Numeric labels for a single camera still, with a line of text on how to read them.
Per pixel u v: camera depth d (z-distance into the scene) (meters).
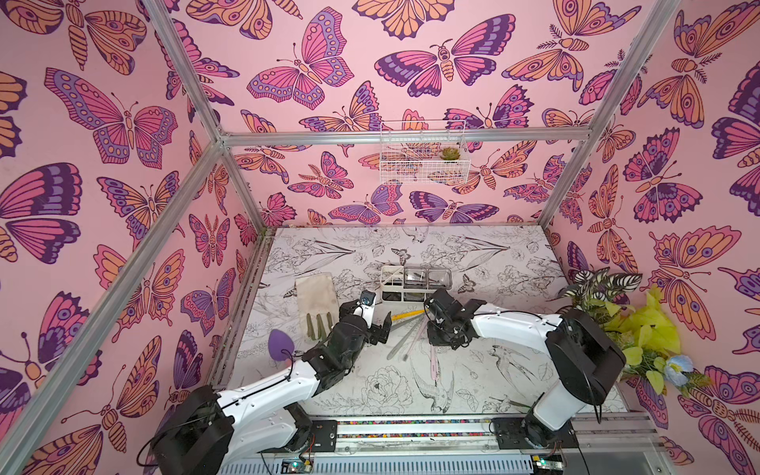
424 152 0.95
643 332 0.65
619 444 0.73
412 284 1.03
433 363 0.85
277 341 0.90
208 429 0.40
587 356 0.46
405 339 0.90
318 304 0.97
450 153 0.92
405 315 0.95
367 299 0.70
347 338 0.59
